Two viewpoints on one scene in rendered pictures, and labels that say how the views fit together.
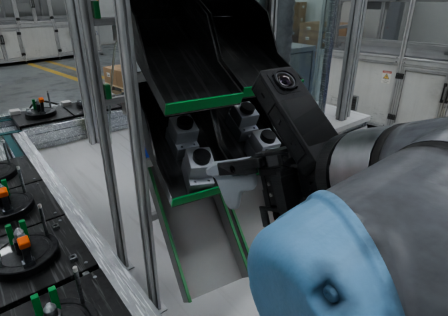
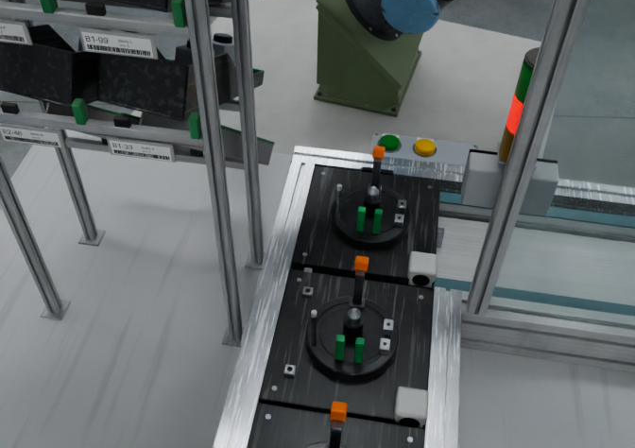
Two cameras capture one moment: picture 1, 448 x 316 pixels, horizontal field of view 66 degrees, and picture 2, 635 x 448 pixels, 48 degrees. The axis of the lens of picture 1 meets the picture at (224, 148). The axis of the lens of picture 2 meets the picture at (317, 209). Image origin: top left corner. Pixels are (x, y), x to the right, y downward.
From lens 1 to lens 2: 1.41 m
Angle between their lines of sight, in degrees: 98
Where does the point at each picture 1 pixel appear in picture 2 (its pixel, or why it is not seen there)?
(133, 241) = (186, 372)
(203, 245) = not seen: hidden behind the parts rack
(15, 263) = (369, 318)
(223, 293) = (190, 225)
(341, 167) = not seen: outside the picture
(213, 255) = not seen: hidden behind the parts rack
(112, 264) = (273, 268)
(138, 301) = (288, 213)
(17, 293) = (381, 291)
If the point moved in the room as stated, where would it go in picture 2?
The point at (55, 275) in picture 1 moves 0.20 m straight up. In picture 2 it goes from (336, 287) to (342, 202)
